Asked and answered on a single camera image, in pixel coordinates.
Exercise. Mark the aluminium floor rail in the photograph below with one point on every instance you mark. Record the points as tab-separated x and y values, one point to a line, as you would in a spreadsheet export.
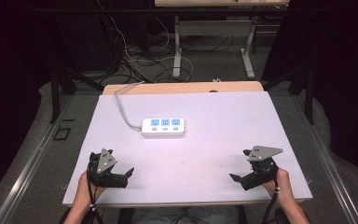
28	168
329	161

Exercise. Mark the white power strip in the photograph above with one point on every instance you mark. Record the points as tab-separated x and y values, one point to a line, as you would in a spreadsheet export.
163	126

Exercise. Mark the black metal stand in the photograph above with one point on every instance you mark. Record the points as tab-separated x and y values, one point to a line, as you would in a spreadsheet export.
62	84
304	84

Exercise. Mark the white table mat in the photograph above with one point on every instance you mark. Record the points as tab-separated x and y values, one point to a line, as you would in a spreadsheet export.
199	155

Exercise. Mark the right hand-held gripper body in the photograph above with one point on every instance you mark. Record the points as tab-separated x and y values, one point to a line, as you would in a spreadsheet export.
261	168

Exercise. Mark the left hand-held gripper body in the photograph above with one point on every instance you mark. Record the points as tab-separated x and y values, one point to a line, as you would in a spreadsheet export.
105	161

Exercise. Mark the white metal-legged table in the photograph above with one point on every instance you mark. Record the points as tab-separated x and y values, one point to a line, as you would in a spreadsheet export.
211	28

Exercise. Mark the person's grey trousers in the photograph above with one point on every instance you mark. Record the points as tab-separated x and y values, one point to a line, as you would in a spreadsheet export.
186	216

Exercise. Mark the person's left hand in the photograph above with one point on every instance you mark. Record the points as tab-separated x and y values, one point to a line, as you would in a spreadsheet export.
85	191

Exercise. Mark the person's right hand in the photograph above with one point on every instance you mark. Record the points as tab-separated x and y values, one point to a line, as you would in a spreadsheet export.
281	186

